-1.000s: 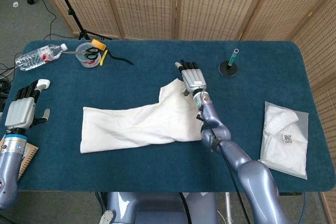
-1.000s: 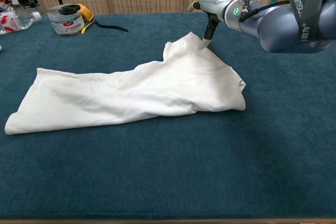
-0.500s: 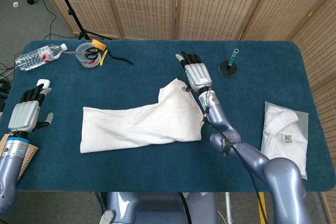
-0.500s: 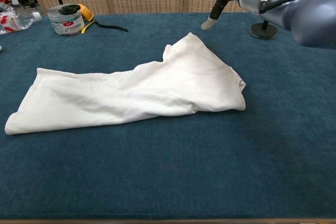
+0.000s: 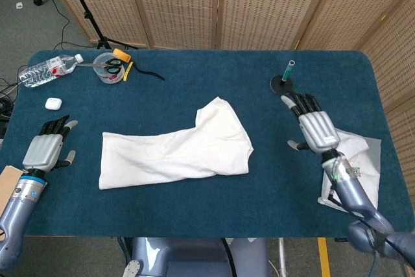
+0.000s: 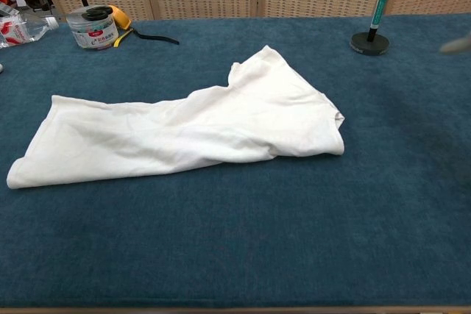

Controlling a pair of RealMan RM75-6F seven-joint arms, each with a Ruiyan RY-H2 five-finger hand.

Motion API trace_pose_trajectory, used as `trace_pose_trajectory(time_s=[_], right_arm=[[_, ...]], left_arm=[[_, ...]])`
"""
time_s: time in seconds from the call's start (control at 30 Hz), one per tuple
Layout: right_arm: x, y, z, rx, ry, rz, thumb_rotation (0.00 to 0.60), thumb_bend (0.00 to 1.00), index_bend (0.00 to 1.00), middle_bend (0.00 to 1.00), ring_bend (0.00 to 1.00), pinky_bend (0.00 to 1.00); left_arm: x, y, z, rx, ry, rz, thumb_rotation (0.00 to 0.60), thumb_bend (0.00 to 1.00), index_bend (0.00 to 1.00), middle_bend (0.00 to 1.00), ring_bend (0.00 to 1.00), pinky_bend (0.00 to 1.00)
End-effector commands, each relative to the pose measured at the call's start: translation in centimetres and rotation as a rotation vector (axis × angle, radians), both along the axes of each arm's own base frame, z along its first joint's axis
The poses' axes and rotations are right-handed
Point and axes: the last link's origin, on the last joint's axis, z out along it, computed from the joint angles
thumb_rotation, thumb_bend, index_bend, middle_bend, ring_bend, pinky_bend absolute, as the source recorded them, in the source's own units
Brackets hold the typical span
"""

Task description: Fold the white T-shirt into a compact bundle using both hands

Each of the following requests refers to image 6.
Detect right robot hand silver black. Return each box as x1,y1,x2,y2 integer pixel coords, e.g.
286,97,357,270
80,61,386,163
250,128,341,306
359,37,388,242
440,32,471,54

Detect white t-shirt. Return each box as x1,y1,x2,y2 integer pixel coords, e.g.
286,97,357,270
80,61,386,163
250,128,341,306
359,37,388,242
6,44,346,190

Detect green marker tube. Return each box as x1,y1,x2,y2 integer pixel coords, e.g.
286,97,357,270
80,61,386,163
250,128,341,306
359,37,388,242
369,0,394,41

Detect black round stand base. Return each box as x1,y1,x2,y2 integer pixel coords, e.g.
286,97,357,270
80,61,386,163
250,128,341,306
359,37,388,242
349,30,391,56

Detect dark blue table mat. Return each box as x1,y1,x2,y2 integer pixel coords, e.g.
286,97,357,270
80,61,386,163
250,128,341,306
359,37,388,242
0,13,471,310

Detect clear round plastic jar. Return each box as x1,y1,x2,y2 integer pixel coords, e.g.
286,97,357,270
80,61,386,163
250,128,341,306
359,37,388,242
66,4,119,51

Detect clear plastic water bottle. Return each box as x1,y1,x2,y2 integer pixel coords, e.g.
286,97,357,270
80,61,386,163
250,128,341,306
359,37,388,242
0,8,60,49

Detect black strap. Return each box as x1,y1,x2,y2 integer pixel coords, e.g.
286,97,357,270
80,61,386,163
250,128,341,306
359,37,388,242
131,28,180,46

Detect black-handled scissors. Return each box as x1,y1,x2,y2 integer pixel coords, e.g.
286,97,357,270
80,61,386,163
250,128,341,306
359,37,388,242
81,4,113,21

